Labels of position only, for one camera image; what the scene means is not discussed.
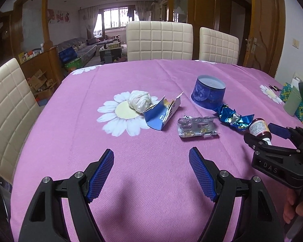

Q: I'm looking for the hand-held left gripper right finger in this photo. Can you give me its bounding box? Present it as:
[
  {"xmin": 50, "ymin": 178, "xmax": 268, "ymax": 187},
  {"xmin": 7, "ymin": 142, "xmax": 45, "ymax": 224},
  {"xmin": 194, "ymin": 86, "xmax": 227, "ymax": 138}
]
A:
[{"xmin": 188, "ymin": 147, "xmax": 284, "ymax": 242}]

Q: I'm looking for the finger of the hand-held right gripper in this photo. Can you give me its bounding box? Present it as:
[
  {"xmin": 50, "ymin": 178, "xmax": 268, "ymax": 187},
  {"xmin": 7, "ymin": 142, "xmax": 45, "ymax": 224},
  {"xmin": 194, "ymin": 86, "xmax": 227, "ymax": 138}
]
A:
[
  {"xmin": 268, "ymin": 123, "xmax": 303, "ymax": 147},
  {"xmin": 244, "ymin": 131, "xmax": 303, "ymax": 157}
]

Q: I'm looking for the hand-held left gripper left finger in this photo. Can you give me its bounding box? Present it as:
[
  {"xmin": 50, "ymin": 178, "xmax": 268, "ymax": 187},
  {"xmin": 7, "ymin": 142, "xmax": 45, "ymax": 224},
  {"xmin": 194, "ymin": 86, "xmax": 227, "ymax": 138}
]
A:
[{"xmin": 19, "ymin": 148, "xmax": 115, "ymax": 242}]

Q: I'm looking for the brown medicine bottle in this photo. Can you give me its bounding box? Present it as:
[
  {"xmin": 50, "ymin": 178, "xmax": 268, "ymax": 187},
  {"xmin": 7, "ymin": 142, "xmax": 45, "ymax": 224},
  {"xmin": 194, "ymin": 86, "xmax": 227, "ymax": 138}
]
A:
[{"xmin": 248, "ymin": 118, "xmax": 272, "ymax": 144}]

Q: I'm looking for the blue foil candy wrapper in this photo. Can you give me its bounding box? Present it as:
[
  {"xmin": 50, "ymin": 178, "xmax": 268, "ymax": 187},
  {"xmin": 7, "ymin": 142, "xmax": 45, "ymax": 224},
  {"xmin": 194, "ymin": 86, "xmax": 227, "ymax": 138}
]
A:
[{"xmin": 215, "ymin": 103, "xmax": 254, "ymax": 131}]

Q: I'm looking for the silver blister pack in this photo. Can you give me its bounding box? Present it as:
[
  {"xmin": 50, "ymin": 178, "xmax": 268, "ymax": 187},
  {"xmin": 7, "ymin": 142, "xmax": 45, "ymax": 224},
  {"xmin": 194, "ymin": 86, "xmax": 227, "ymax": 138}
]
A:
[{"xmin": 177, "ymin": 115, "xmax": 220, "ymax": 139}]

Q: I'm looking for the torn blue white carton box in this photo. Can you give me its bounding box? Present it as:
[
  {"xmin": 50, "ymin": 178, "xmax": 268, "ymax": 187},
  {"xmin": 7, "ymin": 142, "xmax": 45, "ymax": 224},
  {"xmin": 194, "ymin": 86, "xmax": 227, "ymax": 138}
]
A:
[{"xmin": 143, "ymin": 92, "xmax": 183, "ymax": 131}]

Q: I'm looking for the blue paper cup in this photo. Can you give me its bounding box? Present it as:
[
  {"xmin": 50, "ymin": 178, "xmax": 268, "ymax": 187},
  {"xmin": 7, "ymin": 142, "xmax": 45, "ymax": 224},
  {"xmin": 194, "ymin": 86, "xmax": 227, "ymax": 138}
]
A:
[{"xmin": 191, "ymin": 75, "xmax": 226, "ymax": 110}]

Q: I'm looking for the person's right hand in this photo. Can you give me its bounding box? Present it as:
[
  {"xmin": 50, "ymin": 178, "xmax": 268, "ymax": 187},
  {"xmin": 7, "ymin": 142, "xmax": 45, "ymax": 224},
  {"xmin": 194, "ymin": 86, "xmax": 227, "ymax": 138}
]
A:
[{"xmin": 283, "ymin": 189, "xmax": 303, "ymax": 223}]

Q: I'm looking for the pink floral tablecloth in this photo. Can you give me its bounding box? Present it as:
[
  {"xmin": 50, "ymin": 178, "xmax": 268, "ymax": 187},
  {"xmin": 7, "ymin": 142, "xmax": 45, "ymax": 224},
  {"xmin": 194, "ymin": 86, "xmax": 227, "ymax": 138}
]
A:
[{"xmin": 10, "ymin": 59, "xmax": 303, "ymax": 242}]

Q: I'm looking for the beaded tissue box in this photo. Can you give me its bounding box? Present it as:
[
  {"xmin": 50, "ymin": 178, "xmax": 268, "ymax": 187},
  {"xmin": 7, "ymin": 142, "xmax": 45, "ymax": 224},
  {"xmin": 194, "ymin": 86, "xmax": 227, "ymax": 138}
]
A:
[{"xmin": 279, "ymin": 82, "xmax": 303, "ymax": 124}]

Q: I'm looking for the white tissue sheet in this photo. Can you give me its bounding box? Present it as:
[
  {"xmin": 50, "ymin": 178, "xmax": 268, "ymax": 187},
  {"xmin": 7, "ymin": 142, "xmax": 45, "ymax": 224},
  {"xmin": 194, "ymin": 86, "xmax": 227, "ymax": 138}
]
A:
[{"xmin": 291, "ymin": 73, "xmax": 303, "ymax": 86}]

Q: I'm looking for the cream quilted chair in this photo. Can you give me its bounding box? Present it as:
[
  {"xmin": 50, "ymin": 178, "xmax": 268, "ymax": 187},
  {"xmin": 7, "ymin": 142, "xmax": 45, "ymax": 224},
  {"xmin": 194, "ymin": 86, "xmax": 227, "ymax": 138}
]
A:
[
  {"xmin": 199, "ymin": 27, "xmax": 240, "ymax": 65},
  {"xmin": 126, "ymin": 21, "xmax": 194, "ymax": 61},
  {"xmin": 0, "ymin": 58, "xmax": 41, "ymax": 184}
]

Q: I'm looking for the pile of cardboard boxes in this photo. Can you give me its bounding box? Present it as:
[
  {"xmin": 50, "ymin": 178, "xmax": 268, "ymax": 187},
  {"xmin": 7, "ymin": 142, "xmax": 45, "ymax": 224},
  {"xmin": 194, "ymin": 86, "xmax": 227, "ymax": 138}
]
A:
[{"xmin": 28, "ymin": 69, "xmax": 58, "ymax": 101}]

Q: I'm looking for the green box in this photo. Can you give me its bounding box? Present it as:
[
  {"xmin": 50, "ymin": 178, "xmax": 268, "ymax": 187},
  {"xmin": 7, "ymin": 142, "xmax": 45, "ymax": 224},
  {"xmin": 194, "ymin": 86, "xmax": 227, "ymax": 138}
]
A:
[{"xmin": 64, "ymin": 58, "xmax": 82, "ymax": 71}]

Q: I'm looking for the brown wooden door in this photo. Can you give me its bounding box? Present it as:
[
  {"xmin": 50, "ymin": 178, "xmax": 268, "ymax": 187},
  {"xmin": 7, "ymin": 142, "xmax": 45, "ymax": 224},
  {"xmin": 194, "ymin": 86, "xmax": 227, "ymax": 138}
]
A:
[{"xmin": 250, "ymin": 0, "xmax": 281, "ymax": 73}]

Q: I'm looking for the glass coffee table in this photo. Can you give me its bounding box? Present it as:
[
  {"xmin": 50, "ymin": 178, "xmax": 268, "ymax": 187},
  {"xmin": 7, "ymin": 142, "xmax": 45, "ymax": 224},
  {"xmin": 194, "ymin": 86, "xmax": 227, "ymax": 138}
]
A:
[{"xmin": 99, "ymin": 40, "xmax": 123, "ymax": 63}]

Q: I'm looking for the low wooden cabinet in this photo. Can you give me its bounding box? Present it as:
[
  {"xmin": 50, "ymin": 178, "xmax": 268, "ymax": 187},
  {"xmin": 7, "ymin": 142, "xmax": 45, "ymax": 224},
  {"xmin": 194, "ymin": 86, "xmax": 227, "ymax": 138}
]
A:
[{"xmin": 18, "ymin": 47, "xmax": 65, "ymax": 101}]

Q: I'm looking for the grey sofa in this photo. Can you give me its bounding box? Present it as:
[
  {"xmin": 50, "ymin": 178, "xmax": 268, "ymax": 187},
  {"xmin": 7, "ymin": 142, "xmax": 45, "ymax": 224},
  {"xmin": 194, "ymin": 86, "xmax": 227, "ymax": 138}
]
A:
[{"xmin": 57, "ymin": 37, "xmax": 99, "ymax": 66}]

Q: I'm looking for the blue bag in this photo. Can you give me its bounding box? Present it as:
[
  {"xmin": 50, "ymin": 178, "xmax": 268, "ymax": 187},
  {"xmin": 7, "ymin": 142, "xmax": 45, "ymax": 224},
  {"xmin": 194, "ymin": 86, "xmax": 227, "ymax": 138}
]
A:
[{"xmin": 59, "ymin": 47, "xmax": 77, "ymax": 62}]

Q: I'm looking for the barred window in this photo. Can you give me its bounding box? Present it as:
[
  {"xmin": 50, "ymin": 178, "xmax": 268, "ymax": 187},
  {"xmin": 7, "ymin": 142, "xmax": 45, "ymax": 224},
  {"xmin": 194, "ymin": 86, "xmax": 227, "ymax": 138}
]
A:
[{"xmin": 102, "ymin": 7, "xmax": 129, "ymax": 28}]

